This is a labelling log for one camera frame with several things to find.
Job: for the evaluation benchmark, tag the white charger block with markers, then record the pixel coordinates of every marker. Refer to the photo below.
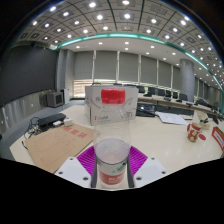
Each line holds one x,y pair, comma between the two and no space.
68,121

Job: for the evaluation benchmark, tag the flat round red coaster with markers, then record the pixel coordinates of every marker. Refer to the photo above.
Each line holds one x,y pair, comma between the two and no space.
202,137

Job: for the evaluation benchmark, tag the white printed paper sheet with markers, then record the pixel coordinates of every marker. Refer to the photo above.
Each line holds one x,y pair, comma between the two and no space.
171,118

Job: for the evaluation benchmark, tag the brown paper envelope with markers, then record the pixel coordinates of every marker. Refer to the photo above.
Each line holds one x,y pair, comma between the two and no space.
55,146

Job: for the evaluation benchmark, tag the clear red-capped water bottle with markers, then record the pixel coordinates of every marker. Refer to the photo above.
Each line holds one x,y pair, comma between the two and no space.
111,150

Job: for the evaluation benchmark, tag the red floral ceramic mug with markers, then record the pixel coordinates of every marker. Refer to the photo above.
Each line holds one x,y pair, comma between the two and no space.
194,132

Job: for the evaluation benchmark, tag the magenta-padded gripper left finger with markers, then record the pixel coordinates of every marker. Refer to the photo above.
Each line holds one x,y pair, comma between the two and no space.
85,160

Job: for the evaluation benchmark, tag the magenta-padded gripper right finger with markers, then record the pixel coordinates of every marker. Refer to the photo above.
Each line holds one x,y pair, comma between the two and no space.
138,160

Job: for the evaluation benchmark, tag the open cardboard box red side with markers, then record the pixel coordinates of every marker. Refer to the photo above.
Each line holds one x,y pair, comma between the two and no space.
218,137

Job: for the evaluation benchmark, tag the row of black office chairs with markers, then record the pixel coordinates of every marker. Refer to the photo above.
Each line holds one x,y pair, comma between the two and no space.
183,96

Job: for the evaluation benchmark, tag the large white cardboard box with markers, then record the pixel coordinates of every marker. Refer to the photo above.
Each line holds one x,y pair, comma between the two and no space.
91,106

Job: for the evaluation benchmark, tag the long curved conference desk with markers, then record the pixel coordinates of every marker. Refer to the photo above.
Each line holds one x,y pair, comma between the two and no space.
173,108

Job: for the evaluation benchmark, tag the grey boxy monitor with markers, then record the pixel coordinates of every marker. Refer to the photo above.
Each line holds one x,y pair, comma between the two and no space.
54,99

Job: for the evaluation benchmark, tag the round ceiling lights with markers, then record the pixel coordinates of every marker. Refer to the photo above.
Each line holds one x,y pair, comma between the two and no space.
92,4

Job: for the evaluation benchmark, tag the row of desk microphones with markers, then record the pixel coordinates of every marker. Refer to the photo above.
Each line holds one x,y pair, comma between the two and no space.
166,98

